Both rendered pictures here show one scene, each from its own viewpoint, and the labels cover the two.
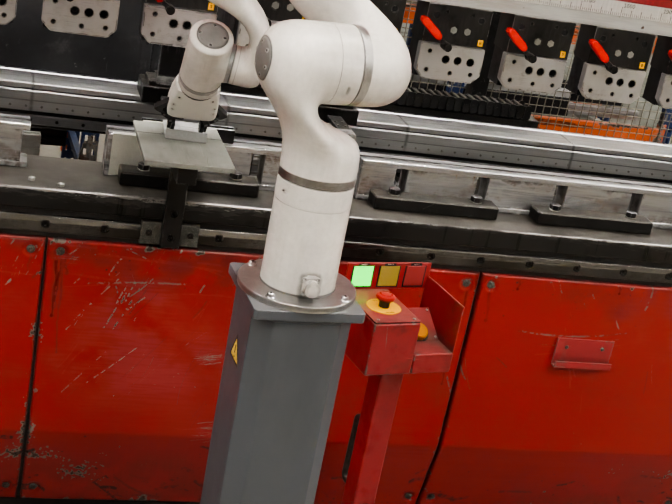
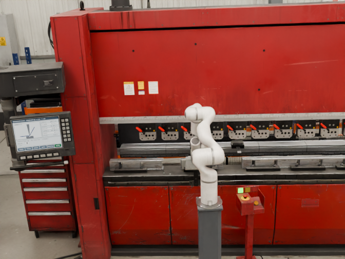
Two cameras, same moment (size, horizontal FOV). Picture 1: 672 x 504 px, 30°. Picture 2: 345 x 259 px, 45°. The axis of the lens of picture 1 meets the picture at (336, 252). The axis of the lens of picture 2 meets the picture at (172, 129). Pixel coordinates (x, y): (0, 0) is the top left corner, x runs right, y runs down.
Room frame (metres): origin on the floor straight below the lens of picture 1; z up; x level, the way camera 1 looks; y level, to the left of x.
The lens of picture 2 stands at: (-0.73, -0.68, 2.55)
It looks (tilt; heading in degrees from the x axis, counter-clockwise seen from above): 20 degrees down; 21
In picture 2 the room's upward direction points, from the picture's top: 2 degrees counter-clockwise
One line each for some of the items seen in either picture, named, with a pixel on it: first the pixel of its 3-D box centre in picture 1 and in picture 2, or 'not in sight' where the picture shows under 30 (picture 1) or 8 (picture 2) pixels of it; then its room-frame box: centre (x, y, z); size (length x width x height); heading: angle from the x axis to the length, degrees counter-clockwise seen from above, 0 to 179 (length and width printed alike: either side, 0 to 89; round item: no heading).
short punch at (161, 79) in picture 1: (182, 64); not in sight; (2.60, 0.40, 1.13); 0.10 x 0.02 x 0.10; 108
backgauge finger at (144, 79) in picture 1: (169, 96); not in sight; (2.76, 0.44, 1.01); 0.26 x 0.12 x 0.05; 18
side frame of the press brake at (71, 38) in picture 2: not in sight; (93, 135); (2.48, 1.38, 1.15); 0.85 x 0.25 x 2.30; 18
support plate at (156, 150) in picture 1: (182, 146); (195, 163); (2.46, 0.35, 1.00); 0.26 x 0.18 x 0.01; 18
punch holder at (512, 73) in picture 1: (530, 51); (282, 127); (2.83, -0.34, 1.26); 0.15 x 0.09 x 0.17; 108
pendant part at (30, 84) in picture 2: not in sight; (36, 119); (1.82, 1.46, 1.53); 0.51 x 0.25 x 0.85; 122
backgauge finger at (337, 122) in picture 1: (336, 116); (237, 147); (2.88, 0.06, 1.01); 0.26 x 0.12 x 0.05; 18
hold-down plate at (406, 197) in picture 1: (433, 204); (262, 168); (2.73, -0.20, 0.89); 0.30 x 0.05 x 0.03; 108
